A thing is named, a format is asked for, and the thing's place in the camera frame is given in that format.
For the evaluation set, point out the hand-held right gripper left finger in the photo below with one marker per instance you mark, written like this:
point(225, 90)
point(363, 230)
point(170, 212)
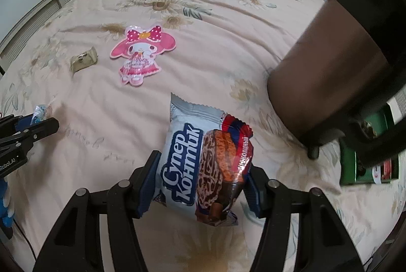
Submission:
point(147, 186)

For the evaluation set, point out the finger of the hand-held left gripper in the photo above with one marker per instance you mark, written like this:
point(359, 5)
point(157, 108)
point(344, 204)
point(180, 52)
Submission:
point(28, 121)
point(38, 132)

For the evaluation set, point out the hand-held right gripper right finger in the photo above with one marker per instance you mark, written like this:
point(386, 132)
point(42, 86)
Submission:
point(254, 194)

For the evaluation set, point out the clear candy bag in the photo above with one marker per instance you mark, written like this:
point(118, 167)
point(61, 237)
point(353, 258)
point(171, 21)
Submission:
point(42, 112)

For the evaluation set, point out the white chocolate biscuit packet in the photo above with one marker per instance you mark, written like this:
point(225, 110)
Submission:
point(196, 158)

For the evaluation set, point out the green tray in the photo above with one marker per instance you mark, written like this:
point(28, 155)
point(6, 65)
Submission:
point(349, 164)

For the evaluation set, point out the red and white snack packet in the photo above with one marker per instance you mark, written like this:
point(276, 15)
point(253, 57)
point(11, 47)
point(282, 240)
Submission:
point(376, 175)

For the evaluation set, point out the brown oat snack packet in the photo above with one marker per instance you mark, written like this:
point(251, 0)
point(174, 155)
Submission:
point(368, 129)

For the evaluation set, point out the red wafer packet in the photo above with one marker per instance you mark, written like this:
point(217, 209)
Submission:
point(389, 170)

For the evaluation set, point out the person's left hand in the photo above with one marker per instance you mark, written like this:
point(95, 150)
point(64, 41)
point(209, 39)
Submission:
point(6, 205)

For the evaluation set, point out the small green candy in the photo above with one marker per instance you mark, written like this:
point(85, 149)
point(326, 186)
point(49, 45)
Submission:
point(84, 59)

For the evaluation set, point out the pink cartoon shaped packet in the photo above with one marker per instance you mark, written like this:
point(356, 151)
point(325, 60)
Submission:
point(139, 50)

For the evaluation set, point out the brown electric kettle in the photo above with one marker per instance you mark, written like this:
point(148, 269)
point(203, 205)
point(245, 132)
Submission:
point(323, 69)

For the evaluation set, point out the white louvered wall panel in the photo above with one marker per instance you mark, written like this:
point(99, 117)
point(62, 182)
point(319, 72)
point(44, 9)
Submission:
point(47, 9)

